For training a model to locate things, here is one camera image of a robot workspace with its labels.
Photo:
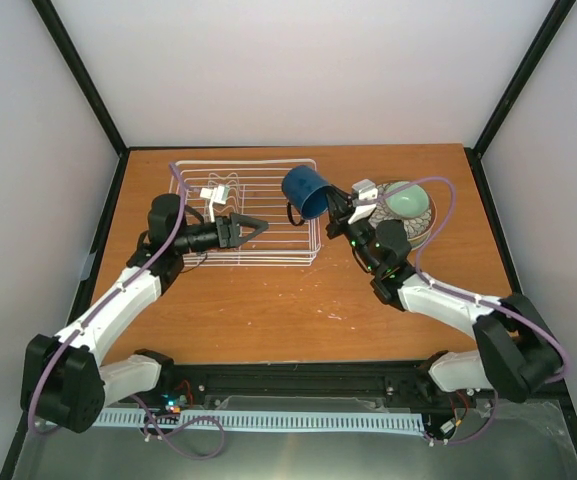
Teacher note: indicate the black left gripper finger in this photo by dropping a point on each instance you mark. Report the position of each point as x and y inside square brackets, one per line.
[246, 235]
[241, 221]

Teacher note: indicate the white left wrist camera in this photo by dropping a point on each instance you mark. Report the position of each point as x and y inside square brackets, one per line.
[216, 195]

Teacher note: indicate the white wire dish rack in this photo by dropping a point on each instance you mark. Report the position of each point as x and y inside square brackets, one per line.
[255, 190]

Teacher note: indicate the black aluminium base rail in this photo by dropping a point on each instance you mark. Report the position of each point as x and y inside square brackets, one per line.
[293, 382]

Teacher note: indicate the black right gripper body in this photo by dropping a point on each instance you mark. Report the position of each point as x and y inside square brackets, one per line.
[339, 231]

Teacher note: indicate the black enclosure frame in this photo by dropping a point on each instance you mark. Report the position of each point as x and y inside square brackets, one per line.
[539, 45]

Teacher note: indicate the dark blue ceramic mug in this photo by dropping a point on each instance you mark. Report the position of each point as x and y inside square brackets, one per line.
[305, 191]

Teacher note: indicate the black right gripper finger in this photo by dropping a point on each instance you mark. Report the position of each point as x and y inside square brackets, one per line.
[337, 199]
[337, 222]

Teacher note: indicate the light blue slotted cable duct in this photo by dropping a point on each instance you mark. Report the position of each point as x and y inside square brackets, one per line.
[296, 422]

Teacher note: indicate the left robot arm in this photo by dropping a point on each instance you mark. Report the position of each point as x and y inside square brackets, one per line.
[174, 230]

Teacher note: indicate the pale green ceramic bowl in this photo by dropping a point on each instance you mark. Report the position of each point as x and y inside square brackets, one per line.
[406, 200]

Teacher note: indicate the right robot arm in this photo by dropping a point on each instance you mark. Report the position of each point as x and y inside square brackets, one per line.
[515, 354]

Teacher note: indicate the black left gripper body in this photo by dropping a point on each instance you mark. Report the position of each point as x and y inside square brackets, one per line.
[223, 236]

